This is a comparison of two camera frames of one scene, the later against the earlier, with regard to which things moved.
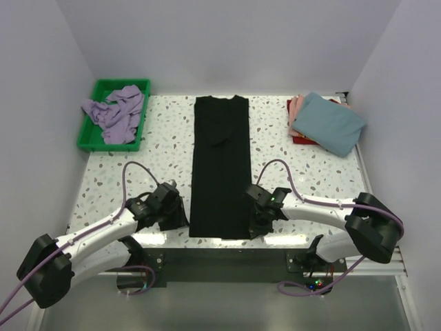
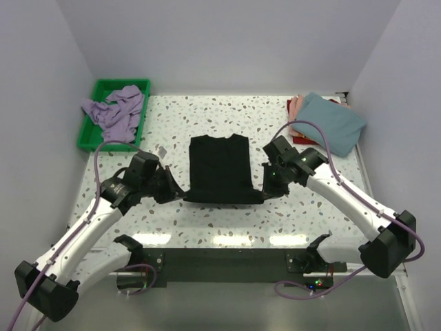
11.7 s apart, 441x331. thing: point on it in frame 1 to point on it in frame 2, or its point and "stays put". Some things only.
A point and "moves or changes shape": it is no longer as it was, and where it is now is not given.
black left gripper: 179,218 to 173,191
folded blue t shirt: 334,127 stays put
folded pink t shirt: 294,104 stays put
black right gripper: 257,230 to 270,191
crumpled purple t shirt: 118,116 stays put
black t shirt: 220,168 moves or changes shape
